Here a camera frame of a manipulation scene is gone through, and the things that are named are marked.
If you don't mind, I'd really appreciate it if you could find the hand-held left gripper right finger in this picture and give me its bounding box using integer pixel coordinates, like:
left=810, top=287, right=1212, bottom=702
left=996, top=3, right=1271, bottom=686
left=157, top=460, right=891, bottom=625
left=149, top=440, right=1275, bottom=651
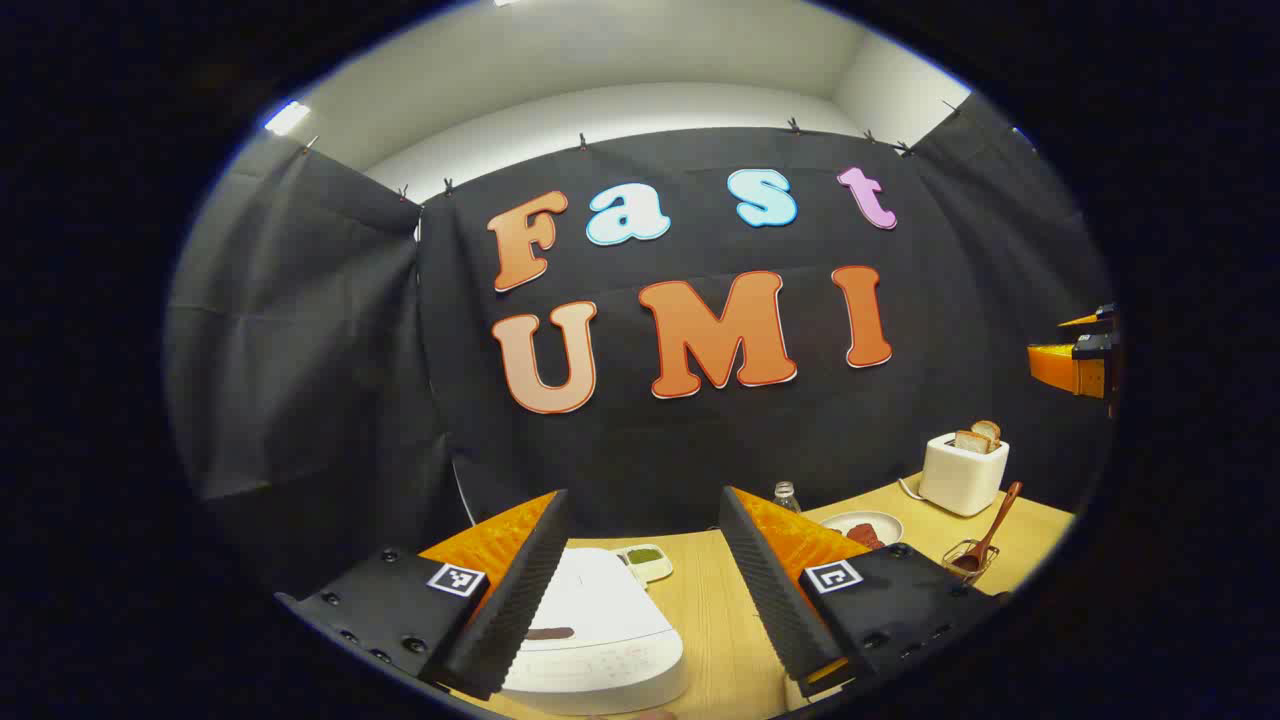
left=718, top=486, right=1011, bottom=699

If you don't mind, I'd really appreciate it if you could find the wire chopstick holder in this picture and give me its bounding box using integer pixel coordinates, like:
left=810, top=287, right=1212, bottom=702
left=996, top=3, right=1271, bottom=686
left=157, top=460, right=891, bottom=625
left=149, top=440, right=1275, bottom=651
left=942, top=539, right=999, bottom=586

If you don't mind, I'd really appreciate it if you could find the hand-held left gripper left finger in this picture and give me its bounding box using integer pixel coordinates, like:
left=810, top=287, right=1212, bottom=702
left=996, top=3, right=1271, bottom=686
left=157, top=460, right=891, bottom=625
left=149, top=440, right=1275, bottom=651
left=275, top=489, right=571, bottom=701

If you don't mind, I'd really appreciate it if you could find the white toaster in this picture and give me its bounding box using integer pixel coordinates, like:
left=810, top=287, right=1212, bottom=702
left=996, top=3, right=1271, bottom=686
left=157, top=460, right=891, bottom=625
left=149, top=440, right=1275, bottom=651
left=918, top=432, right=1010, bottom=517

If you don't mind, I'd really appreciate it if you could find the white rice cooker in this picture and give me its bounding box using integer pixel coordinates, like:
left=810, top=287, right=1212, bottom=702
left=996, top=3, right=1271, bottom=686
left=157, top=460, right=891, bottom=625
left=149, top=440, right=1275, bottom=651
left=500, top=547, right=689, bottom=716

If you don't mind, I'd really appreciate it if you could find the small white sauce dish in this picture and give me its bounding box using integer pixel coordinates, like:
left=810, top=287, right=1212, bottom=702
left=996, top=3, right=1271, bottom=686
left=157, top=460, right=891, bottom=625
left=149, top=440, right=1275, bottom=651
left=615, top=544, right=674, bottom=584

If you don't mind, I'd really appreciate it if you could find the black backdrop cloth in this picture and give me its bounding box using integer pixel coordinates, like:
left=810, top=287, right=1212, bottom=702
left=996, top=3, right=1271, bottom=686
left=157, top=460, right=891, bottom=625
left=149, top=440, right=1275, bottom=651
left=165, top=95, right=1116, bottom=601

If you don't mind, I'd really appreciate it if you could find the brown wooden spoon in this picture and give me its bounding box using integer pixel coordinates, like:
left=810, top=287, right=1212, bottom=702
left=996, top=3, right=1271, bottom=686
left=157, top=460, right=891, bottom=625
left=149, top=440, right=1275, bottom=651
left=952, top=482, right=1023, bottom=574

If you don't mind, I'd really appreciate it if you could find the white round plate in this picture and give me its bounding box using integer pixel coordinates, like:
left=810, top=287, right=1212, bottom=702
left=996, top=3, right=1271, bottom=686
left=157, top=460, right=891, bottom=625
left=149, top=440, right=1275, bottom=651
left=820, top=511, right=904, bottom=550

